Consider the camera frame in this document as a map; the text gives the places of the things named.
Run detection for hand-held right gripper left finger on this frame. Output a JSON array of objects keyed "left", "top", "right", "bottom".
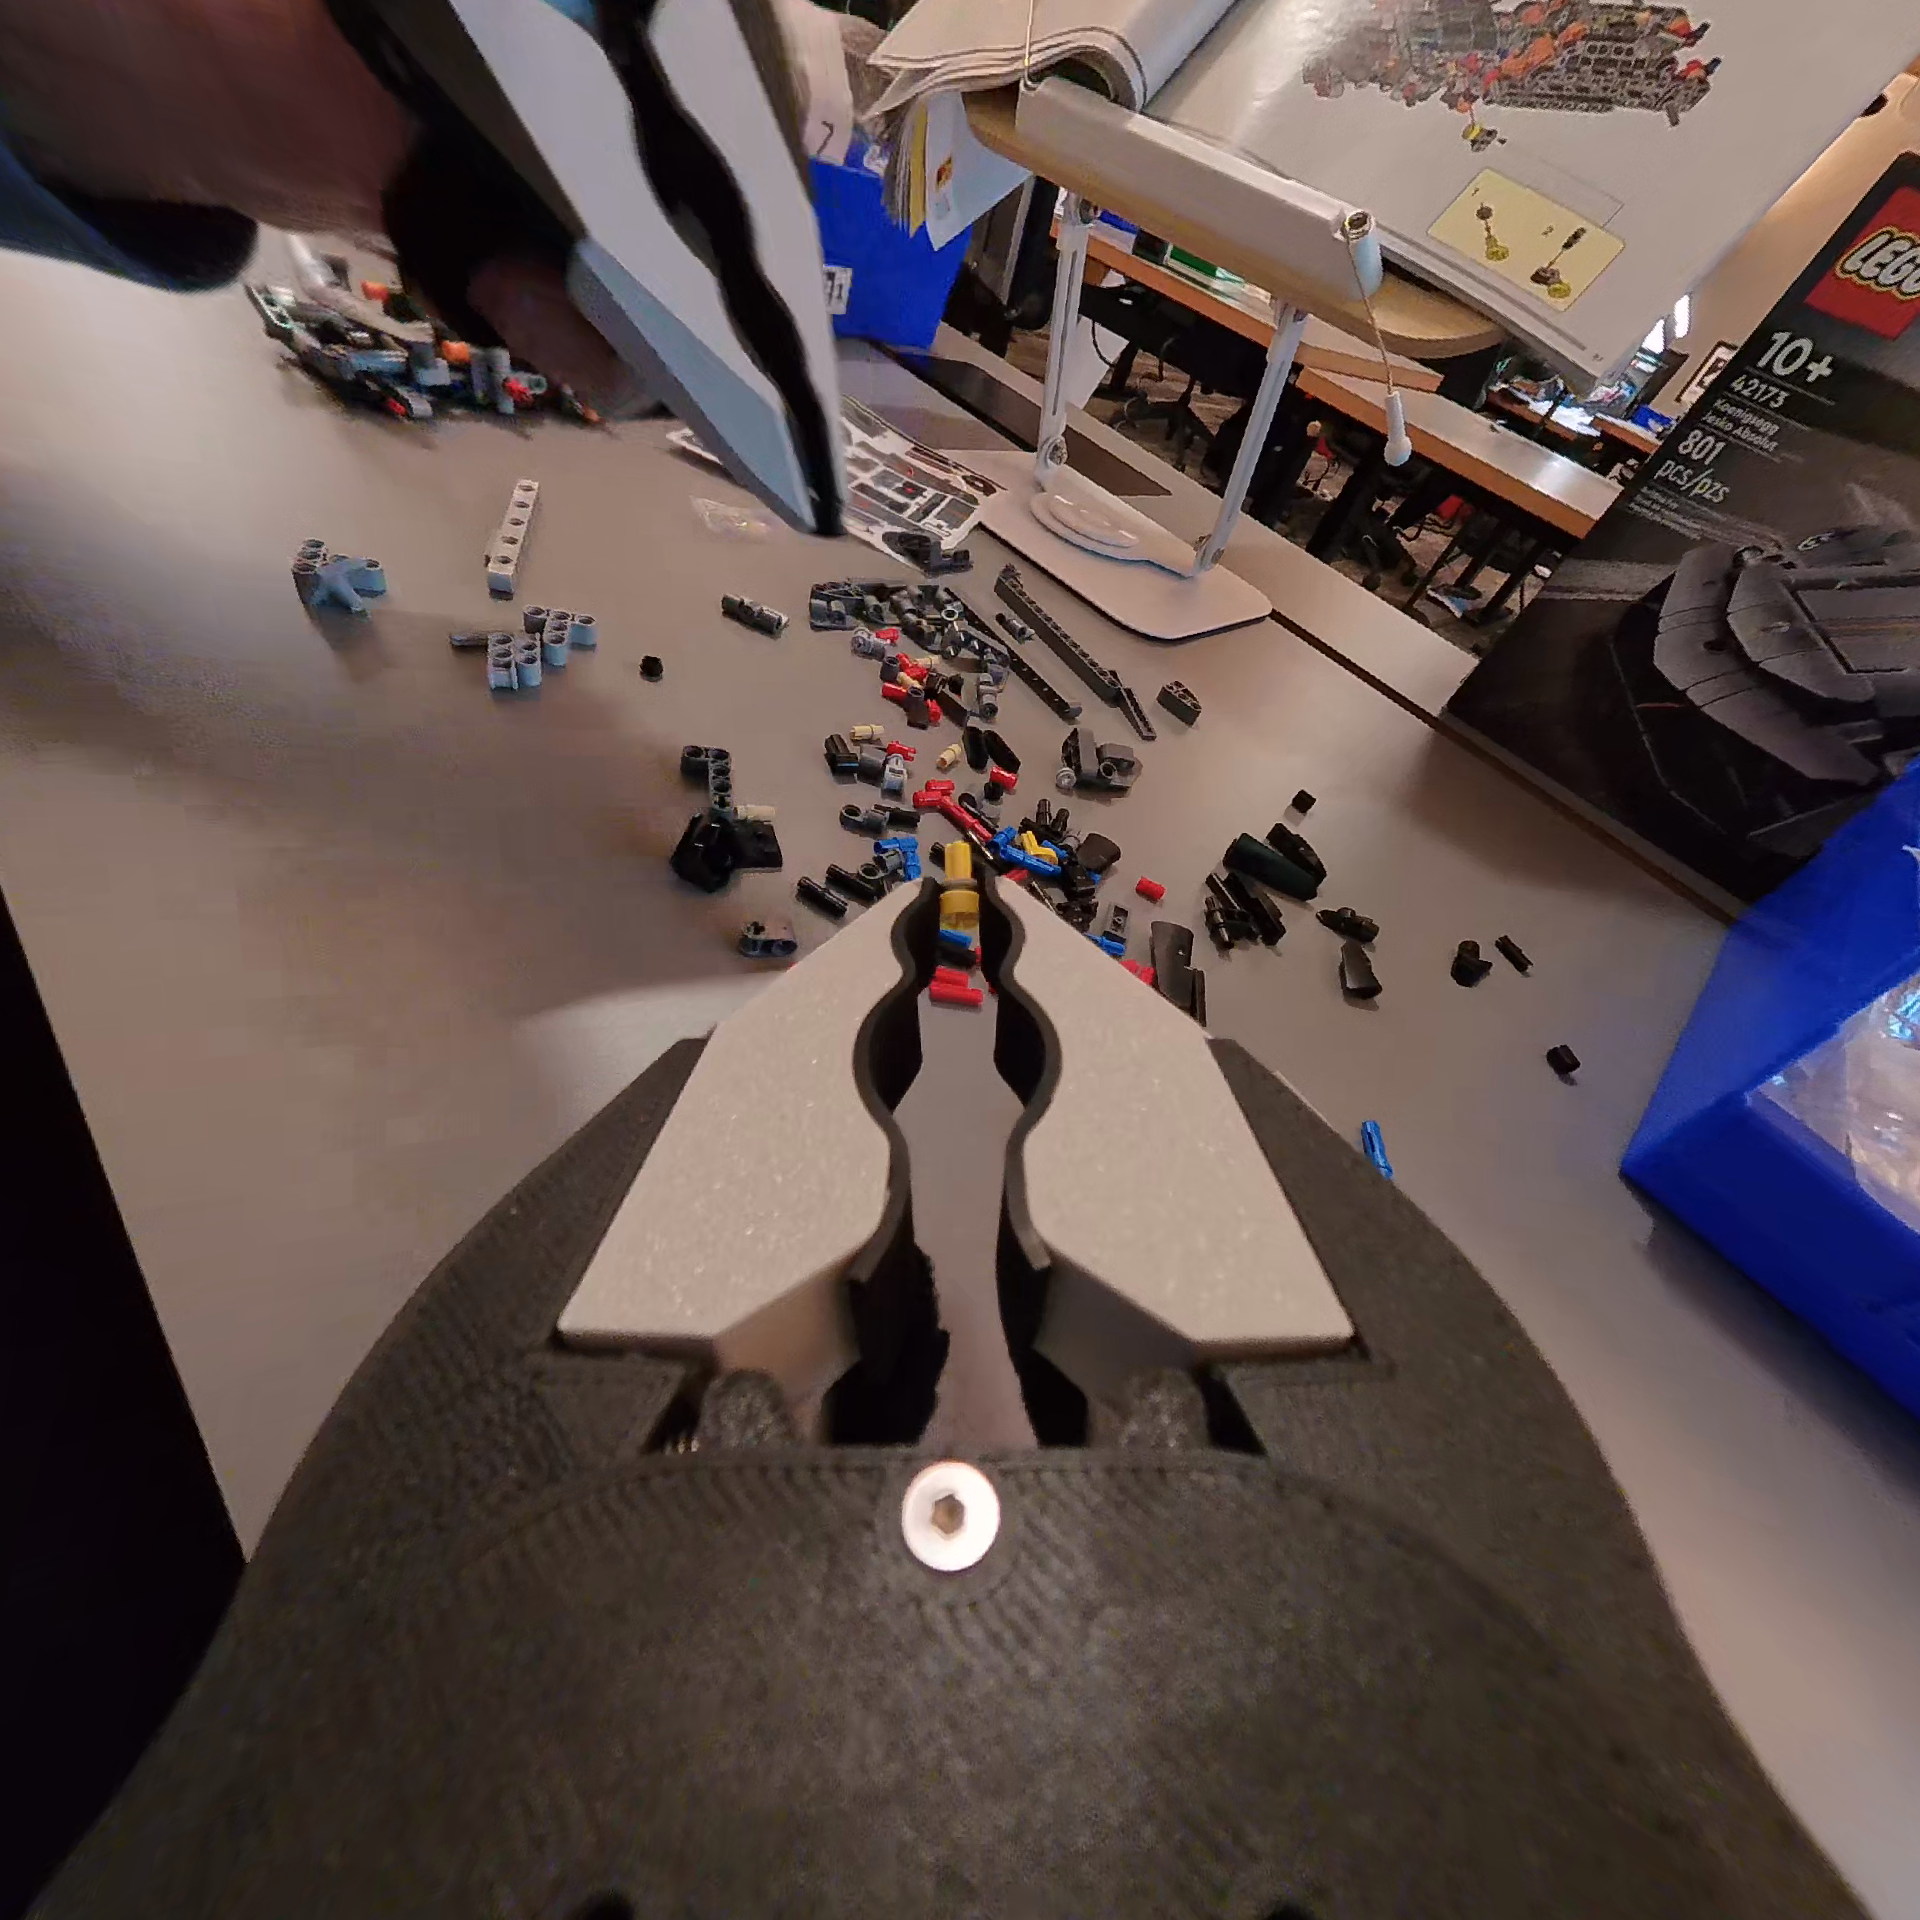
[{"left": 557, "top": 873, "right": 944, "bottom": 1449}]

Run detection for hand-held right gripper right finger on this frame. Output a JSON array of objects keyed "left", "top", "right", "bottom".
[{"left": 983, "top": 873, "right": 1354, "bottom": 1449}]

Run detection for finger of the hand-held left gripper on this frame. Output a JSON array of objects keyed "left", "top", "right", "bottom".
[
  {"left": 642, "top": 0, "right": 852, "bottom": 539},
  {"left": 447, "top": 0, "right": 824, "bottom": 528}
]

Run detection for partly built lego car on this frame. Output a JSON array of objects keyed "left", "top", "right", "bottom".
[{"left": 247, "top": 240, "right": 606, "bottom": 426}]

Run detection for pile of lego pieces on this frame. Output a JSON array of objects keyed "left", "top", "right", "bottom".
[{"left": 735, "top": 577, "right": 1172, "bottom": 1025}]

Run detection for person's left forearm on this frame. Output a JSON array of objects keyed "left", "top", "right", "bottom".
[{"left": 0, "top": 143, "right": 261, "bottom": 297}]

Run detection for light grey lego beam assembly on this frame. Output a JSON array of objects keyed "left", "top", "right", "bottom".
[{"left": 449, "top": 604, "right": 601, "bottom": 697}]

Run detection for cluster of black lego panels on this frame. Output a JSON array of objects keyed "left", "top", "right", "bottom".
[{"left": 1146, "top": 786, "right": 1586, "bottom": 1081}]

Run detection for long dark grey lego beam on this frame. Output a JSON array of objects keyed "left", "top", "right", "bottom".
[
  {"left": 993, "top": 563, "right": 1160, "bottom": 741},
  {"left": 937, "top": 593, "right": 1086, "bottom": 728}
]

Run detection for lego instruction booklet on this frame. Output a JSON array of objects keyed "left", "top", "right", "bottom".
[{"left": 866, "top": 0, "right": 1920, "bottom": 387}]

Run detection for black cardboard set box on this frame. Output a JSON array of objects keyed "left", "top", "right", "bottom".
[{"left": 1442, "top": 152, "right": 1920, "bottom": 922}]

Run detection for person's left hand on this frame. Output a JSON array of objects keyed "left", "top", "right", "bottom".
[{"left": 0, "top": 0, "right": 663, "bottom": 426}]

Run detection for blue plastic bin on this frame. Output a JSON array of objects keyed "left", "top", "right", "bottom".
[
  {"left": 808, "top": 120, "right": 976, "bottom": 357},
  {"left": 1620, "top": 765, "right": 1920, "bottom": 1421}
]

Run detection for sticker sheet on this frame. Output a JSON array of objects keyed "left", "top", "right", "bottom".
[{"left": 668, "top": 393, "right": 1004, "bottom": 567}]

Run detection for white booklet stand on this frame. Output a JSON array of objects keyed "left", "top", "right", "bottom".
[{"left": 959, "top": 67, "right": 1501, "bottom": 648}]

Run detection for crumpled clear plastic bags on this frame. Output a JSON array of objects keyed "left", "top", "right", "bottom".
[{"left": 1746, "top": 968, "right": 1920, "bottom": 1204}]

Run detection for black square lego bracket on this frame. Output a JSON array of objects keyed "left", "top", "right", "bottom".
[{"left": 669, "top": 803, "right": 786, "bottom": 892}]

